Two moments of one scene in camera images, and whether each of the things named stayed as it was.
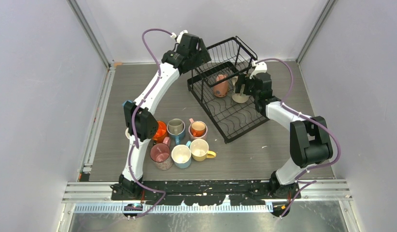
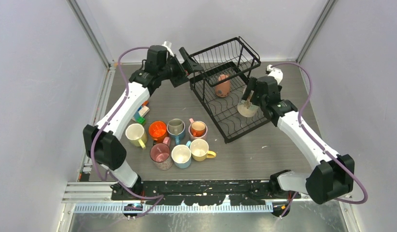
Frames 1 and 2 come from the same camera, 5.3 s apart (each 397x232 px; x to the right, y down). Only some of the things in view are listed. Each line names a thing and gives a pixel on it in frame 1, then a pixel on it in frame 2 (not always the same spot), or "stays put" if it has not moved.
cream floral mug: [240, 97] -> [246, 112]
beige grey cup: [176, 126] stays put
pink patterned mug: [160, 153] stays put
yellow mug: [199, 151] stays put
